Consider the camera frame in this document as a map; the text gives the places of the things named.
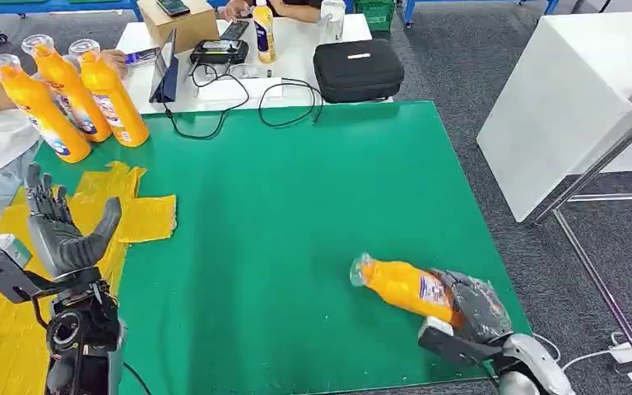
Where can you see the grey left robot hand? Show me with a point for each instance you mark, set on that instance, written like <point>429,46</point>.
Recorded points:
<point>62,245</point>

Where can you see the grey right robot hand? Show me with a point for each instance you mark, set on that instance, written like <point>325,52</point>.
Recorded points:
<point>482,311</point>

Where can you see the person's left hand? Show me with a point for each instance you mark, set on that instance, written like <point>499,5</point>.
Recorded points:
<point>117,61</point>

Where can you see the orange drink bottle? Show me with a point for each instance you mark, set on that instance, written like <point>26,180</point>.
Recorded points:
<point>68,92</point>
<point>403,286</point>
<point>40,114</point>
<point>114,103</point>

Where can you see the phone with purple screen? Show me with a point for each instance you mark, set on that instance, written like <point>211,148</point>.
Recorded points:
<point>142,56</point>

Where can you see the dark laptop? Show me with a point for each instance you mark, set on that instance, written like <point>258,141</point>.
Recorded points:
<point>163,76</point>

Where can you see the cardboard box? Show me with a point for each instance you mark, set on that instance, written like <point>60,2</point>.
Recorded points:
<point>182,30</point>

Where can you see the black phone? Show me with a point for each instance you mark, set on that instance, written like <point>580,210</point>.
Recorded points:
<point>172,7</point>

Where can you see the black handheld controller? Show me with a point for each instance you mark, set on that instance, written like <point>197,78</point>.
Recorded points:
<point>219,52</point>

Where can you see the yellow plastic sheet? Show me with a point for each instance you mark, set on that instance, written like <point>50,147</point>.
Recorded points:
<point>0,338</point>

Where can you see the black remote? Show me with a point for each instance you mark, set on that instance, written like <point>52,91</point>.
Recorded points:
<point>235,30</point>

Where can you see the flat white box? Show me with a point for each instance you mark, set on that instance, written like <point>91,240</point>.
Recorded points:
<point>238,89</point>

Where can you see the clear eyeglasses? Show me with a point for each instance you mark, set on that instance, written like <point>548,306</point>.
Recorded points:
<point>253,70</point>

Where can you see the pale yellow drink bottle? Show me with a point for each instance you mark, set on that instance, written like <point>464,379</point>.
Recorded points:
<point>264,32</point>

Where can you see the white table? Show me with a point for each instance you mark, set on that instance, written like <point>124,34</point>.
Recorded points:
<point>299,60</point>

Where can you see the person in black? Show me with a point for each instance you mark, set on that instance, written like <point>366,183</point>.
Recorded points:
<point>294,10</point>

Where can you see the green table mat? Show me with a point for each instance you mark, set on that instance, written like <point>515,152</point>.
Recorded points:
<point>272,218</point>

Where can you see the large white cabinet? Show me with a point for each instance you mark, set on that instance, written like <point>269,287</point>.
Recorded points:
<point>558,109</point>

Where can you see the black zip case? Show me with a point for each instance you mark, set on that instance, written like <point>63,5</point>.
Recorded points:
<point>358,71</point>

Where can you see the green crate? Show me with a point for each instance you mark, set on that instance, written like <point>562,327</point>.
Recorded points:
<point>376,13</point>

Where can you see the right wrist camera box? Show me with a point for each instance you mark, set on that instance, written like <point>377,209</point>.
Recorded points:
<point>437,333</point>

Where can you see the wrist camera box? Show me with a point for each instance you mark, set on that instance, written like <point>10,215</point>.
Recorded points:
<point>0,267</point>
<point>437,333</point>

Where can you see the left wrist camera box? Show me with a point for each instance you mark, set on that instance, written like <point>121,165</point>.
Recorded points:
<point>0,267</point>

